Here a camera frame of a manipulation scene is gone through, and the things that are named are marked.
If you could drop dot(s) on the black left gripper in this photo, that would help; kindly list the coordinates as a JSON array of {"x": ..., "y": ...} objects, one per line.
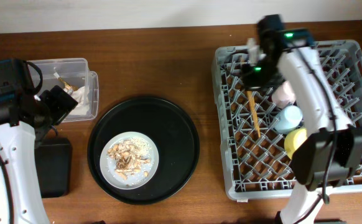
[{"x": 62, "y": 102}]

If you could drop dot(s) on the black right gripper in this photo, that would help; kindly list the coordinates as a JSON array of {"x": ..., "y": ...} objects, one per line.
[{"x": 251, "y": 83}]

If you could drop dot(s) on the pink cup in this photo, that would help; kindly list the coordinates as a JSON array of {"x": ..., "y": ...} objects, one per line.
[{"x": 284, "y": 95}]

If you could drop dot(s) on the wooden chopstick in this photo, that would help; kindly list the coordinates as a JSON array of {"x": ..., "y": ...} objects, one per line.
[{"x": 253, "y": 112}]

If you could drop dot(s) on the white napkin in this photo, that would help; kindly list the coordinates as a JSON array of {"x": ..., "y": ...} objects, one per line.
[{"x": 82, "y": 107}]

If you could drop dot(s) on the light blue cup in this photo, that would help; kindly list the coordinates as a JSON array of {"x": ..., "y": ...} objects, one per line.
[{"x": 288, "y": 119}]

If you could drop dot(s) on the yellow bowl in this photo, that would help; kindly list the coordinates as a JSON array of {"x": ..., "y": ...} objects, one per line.
[{"x": 294, "y": 140}]

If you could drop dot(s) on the food scraps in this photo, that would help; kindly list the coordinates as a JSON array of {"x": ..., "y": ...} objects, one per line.
[{"x": 129, "y": 156}]

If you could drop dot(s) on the grey plate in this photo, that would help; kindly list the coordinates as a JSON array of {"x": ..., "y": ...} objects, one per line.
[{"x": 106, "y": 165}]

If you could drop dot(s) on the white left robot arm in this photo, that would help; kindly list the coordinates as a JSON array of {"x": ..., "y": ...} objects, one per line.
[{"x": 20, "y": 197}]

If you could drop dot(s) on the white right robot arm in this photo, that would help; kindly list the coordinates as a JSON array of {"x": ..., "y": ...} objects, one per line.
[{"x": 333, "y": 148}]

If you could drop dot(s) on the waste in clear bin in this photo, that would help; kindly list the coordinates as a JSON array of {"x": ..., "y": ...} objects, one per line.
[{"x": 68, "y": 87}]

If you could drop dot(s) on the clear plastic waste bin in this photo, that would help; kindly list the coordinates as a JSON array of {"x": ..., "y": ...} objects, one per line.
[{"x": 74, "y": 71}]

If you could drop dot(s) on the grey dishwasher rack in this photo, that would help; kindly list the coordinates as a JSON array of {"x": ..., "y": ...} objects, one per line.
[{"x": 255, "y": 164}]

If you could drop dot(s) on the black rectangular bin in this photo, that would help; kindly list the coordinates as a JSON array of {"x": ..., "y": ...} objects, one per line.
[{"x": 53, "y": 161}]

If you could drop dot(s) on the round black tray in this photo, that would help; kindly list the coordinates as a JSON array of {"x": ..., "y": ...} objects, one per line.
[{"x": 172, "y": 131}]

